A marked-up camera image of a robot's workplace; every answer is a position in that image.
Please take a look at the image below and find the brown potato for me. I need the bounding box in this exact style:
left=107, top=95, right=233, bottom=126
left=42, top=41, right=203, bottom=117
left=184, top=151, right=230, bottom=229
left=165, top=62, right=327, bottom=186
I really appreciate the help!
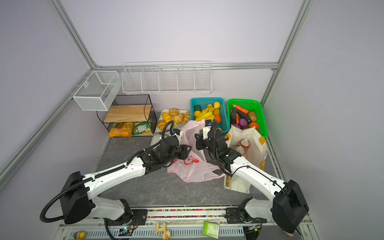
left=248, top=111, right=257, bottom=122

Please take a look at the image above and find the green plastic basket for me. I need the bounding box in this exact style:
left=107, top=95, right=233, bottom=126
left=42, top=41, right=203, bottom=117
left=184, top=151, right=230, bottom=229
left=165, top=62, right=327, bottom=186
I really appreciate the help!
left=227, top=99, right=269, bottom=138

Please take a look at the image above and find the orange tangerine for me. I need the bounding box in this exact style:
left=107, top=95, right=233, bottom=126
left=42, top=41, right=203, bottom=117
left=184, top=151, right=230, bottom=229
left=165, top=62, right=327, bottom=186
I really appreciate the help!
left=214, top=115, right=222, bottom=124

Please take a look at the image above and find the yellow lemon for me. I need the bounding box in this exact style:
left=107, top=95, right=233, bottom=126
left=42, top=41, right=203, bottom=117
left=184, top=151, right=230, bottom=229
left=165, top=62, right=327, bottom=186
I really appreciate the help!
left=213, top=102, right=221, bottom=109

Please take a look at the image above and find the orange snack packet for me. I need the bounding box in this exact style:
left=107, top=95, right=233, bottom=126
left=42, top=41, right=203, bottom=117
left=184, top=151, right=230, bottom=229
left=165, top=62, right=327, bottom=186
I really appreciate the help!
left=109, top=123, right=135, bottom=138

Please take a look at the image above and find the orange soda can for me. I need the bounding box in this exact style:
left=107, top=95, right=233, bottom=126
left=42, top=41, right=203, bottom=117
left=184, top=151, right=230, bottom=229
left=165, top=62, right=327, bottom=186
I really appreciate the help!
left=235, top=146, right=247, bottom=156

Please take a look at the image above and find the white mesh box basket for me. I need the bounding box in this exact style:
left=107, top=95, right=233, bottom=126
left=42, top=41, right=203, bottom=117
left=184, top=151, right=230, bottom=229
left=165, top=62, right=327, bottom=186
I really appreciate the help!
left=73, top=71, right=122, bottom=112

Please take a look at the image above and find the green card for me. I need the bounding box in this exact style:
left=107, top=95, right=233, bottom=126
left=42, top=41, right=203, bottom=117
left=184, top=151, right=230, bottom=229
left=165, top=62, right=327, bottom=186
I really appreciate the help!
left=203, top=222, right=220, bottom=239

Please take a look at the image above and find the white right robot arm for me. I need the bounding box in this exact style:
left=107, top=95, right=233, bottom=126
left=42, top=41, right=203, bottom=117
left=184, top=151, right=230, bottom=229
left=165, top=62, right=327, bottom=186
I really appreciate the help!
left=195, top=124, right=309, bottom=234

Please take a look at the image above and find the yellow banana bunch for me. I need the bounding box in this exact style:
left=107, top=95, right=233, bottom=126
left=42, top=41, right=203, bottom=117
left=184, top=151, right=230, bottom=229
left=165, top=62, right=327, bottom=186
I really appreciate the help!
left=195, top=110, right=213, bottom=122

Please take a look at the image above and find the small purple onion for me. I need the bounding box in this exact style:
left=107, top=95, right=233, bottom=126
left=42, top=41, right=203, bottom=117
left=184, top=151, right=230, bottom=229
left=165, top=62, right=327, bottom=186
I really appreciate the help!
left=238, top=119, right=248, bottom=129

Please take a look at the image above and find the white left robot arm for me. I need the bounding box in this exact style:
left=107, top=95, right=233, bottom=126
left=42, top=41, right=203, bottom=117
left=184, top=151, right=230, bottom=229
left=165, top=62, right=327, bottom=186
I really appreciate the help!
left=40, top=121, right=192, bottom=225

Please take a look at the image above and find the red cola can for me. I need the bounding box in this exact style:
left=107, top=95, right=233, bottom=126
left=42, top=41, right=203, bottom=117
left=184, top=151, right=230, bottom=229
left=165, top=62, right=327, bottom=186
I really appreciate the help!
left=239, top=139, right=250, bottom=151

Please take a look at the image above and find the round bread roll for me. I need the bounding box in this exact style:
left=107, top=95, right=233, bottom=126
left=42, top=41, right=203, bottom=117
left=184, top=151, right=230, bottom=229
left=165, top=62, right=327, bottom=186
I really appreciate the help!
left=169, top=108, right=179, bottom=117

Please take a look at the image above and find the white bread tray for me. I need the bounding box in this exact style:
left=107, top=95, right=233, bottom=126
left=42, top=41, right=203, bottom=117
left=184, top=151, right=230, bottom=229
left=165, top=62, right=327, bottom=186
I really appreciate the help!
left=150, top=108, right=190, bottom=148

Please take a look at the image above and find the teal plastic basket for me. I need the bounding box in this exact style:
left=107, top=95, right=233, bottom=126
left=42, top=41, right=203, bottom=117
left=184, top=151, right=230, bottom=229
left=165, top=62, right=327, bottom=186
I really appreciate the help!
left=190, top=97, right=230, bottom=133

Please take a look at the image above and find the white canvas tote bag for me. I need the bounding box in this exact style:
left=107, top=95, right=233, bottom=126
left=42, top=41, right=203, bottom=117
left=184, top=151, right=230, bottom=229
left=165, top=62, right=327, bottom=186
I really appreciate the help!
left=224, top=126, right=268, bottom=194

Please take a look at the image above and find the pink plastic grocery bag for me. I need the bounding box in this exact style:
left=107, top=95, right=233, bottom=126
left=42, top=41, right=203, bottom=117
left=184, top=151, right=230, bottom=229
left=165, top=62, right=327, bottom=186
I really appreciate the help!
left=167, top=120, right=225, bottom=183

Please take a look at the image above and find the orange carrot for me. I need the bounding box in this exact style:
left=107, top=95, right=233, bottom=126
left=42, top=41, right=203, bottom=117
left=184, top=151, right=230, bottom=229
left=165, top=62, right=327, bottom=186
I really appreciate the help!
left=233, top=105, right=249, bottom=115

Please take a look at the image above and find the dark green cucumber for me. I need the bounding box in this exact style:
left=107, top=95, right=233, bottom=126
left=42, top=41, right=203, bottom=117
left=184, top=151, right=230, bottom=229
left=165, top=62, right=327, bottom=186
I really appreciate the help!
left=230, top=106, right=237, bottom=125

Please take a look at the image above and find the striped croissant bread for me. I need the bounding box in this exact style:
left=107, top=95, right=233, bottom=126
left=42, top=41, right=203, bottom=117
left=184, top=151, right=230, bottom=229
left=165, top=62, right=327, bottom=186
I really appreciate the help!
left=172, top=113, right=185, bottom=126
left=162, top=112, right=172, bottom=123

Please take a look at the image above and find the white wire wall basket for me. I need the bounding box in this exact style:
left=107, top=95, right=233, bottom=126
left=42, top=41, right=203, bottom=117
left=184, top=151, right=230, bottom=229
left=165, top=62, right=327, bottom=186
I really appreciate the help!
left=122, top=61, right=213, bottom=95

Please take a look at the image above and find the green snack packet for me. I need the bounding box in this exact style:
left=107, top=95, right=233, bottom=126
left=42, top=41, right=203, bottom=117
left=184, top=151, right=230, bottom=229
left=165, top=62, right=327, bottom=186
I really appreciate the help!
left=133, top=122, right=152, bottom=136

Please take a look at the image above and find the black wire shelf rack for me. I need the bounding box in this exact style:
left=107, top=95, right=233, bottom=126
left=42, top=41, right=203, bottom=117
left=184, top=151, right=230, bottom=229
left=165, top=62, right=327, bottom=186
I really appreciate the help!
left=96, top=94, right=158, bottom=137

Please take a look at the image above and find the long dark eggplant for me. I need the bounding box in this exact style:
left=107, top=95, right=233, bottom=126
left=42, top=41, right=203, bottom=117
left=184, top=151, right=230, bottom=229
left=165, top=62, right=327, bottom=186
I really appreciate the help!
left=236, top=109, right=252, bottom=124

